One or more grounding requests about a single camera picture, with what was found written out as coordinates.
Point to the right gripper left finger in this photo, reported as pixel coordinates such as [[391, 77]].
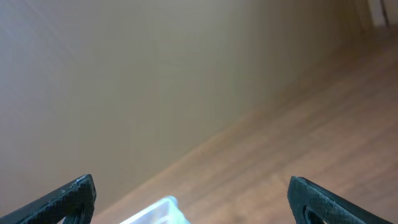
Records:
[[72, 203]]

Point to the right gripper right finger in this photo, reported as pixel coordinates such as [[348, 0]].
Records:
[[312, 204]]

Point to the clear plastic container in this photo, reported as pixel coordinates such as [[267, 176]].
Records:
[[164, 211]]

